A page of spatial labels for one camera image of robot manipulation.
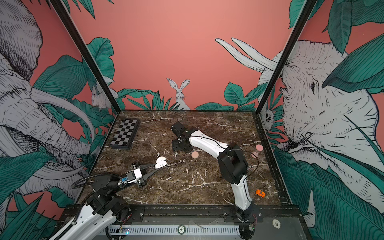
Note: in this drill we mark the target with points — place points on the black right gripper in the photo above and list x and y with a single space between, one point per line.
175 146

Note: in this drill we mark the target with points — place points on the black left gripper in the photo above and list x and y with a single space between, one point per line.
142 180

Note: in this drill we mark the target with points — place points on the white earbuds charging case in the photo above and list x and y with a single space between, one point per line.
161 162

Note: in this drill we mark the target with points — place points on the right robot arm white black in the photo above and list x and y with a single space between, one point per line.
231 159

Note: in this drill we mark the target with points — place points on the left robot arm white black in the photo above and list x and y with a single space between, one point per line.
104 207

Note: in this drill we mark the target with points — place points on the pink round disc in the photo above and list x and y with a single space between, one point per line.
194 154

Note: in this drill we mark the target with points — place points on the black white checkerboard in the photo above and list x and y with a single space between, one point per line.
125 134

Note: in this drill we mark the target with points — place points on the pink hourglass timer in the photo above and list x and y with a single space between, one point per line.
257 150

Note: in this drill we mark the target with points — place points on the small orange toy car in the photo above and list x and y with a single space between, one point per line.
260 193

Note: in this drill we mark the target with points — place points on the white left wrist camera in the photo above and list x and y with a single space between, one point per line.
132 177

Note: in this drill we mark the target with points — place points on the white slotted cable duct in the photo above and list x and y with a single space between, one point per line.
173 230

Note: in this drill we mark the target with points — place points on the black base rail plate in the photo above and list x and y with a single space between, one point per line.
282 217

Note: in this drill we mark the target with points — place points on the black metal frame post right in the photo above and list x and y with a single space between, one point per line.
298 27

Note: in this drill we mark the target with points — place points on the black metal frame post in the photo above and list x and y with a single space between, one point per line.
64 16
298 27

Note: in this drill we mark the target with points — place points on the black metal frame post left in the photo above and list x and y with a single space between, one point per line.
64 16

